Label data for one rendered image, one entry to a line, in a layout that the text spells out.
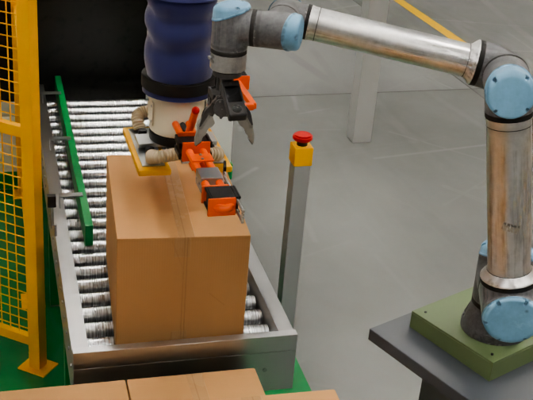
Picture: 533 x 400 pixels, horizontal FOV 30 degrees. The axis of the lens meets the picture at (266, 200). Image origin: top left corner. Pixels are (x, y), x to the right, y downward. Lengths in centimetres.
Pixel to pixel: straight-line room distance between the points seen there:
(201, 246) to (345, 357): 134
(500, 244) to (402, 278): 220
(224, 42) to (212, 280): 89
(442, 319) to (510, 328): 35
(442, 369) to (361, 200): 269
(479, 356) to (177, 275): 92
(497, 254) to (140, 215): 110
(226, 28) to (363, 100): 372
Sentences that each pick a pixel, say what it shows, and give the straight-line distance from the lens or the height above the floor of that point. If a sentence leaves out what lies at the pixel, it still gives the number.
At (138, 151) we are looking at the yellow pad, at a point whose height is 111.
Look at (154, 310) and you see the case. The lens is 308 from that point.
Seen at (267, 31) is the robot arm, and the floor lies 168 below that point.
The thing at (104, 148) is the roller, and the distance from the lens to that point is 455.
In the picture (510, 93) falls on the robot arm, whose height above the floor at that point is 160.
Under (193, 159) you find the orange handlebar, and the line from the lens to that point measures 278.
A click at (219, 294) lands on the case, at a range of 308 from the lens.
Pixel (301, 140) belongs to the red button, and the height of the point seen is 103.
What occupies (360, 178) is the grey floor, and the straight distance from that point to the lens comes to 572.
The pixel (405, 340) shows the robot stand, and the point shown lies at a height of 75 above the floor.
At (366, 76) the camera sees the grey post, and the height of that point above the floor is 43.
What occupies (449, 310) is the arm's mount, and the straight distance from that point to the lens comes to 303.
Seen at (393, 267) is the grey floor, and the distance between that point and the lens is 485.
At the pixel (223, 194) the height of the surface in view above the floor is 124.
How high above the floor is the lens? 237
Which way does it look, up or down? 26 degrees down
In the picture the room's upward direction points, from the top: 5 degrees clockwise
